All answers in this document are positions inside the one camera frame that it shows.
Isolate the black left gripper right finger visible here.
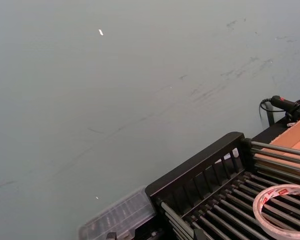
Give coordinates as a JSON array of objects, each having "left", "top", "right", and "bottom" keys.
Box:
[{"left": 193, "top": 228, "right": 206, "bottom": 240}]

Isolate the roll of white tape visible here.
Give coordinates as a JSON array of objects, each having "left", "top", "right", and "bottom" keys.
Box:
[{"left": 252, "top": 183, "right": 300, "bottom": 240}]

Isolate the clear plastic case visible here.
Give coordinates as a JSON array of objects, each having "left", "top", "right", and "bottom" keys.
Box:
[{"left": 77, "top": 185, "right": 157, "bottom": 240}]

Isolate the black rack with steel bars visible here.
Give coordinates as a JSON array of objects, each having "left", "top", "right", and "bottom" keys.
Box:
[{"left": 144, "top": 131, "right": 300, "bottom": 240}]

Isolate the shallow brown cardboard tray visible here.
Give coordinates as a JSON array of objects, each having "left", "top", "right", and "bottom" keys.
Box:
[{"left": 268, "top": 113, "right": 300, "bottom": 161}]

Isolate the plain pale wall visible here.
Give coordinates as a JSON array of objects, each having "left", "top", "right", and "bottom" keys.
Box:
[{"left": 0, "top": 0, "right": 300, "bottom": 240}]

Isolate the black corded tool red switch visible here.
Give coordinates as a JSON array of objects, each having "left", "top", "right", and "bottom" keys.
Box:
[{"left": 259, "top": 95, "right": 300, "bottom": 126}]

